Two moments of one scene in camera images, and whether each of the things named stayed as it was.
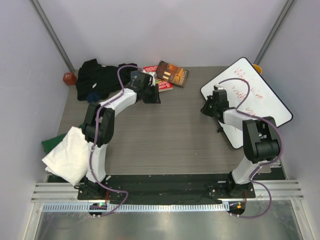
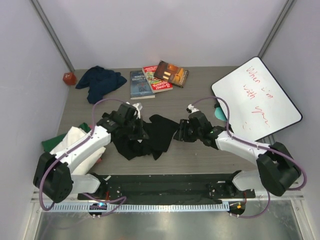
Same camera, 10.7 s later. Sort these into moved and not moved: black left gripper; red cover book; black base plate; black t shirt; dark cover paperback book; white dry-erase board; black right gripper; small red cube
Moved: white dry-erase board; black left gripper; black right gripper; black t shirt
Not moved: dark cover paperback book; small red cube; black base plate; red cover book
